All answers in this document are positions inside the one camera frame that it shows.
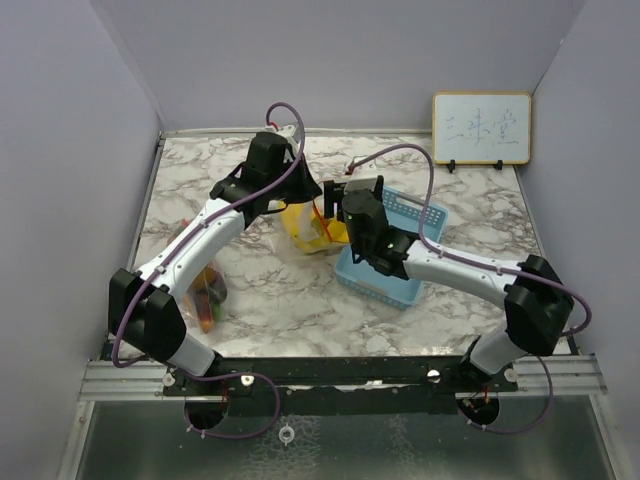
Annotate blue perforated plastic basket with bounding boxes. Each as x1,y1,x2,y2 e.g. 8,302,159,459
334,187,448,310

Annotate yellow banana bunch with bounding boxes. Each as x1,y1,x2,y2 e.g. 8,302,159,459
280,199,351,254

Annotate clear zip bag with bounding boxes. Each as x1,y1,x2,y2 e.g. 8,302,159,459
269,174,356,257
169,217,229,335

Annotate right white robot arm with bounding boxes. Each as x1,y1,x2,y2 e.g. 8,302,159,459
323,177,574,391

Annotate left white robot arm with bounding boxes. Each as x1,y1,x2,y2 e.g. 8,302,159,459
108,125,321,395

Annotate small framed whiteboard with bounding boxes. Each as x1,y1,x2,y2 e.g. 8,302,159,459
432,91,532,165

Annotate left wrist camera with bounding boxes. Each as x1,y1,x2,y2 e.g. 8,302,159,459
263,123,302,155

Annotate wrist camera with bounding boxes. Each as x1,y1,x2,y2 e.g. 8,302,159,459
263,123,302,155
344,163,380,194

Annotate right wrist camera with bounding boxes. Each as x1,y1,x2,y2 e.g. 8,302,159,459
344,163,380,194

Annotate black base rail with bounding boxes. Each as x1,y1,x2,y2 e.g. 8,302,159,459
163,355,517,418

